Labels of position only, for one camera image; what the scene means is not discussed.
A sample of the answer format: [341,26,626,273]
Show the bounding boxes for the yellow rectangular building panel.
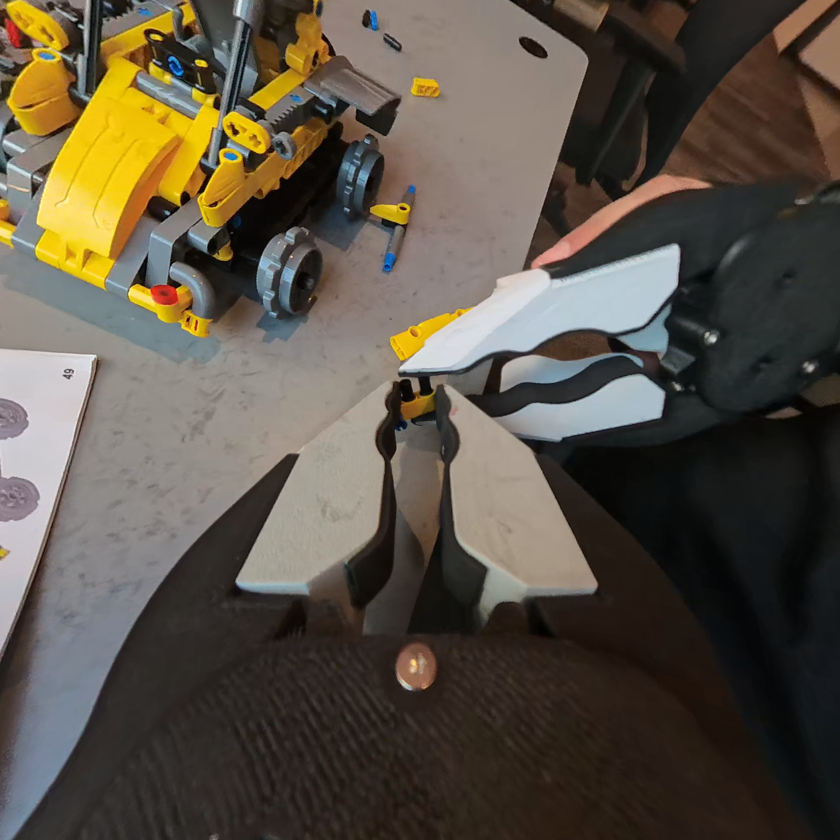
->
[390,308,475,361]

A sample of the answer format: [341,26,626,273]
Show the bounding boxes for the person's right forearm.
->
[640,0,811,191]

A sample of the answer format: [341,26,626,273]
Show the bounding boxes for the short yellow beam with pins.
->
[395,377,438,431]

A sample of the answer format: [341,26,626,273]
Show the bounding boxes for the yellow grey toy vehicle model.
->
[0,0,403,339]

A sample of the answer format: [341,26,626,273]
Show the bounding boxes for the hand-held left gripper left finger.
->
[235,381,401,608]

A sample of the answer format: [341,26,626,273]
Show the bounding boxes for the instruction booklet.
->
[0,348,98,657]

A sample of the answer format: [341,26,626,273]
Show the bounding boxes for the grey shaft with yellow lever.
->
[369,185,417,273]

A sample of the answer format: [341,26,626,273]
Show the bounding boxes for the person's right hand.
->
[532,174,713,270]

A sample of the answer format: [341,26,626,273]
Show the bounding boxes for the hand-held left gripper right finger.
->
[434,384,599,627]

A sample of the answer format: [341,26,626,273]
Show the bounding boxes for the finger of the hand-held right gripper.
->
[398,244,682,376]
[469,353,669,444]

